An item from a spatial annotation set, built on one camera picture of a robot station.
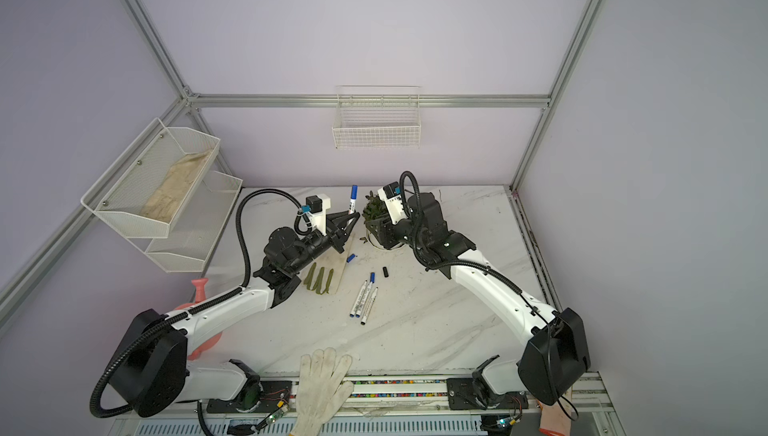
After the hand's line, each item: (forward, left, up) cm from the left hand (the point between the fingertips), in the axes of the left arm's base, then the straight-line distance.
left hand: (357, 213), depth 74 cm
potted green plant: (+11, -3, -12) cm, 17 cm away
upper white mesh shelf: (+8, +56, +1) cm, 57 cm away
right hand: (-1, -3, -1) cm, 4 cm away
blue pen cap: (+6, +5, -30) cm, 31 cm away
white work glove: (-34, +9, -30) cm, 46 cm away
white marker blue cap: (0, +1, +5) cm, 5 cm away
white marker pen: (-12, -2, -29) cm, 31 cm away
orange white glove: (-41, -48, -28) cm, 69 cm away
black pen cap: (-1, -7, -29) cm, 30 cm away
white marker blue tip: (-10, +1, -29) cm, 31 cm away
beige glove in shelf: (+5, +50, 0) cm, 51 cm away
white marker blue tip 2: (-9, -1, -29) cm, 30 cm away
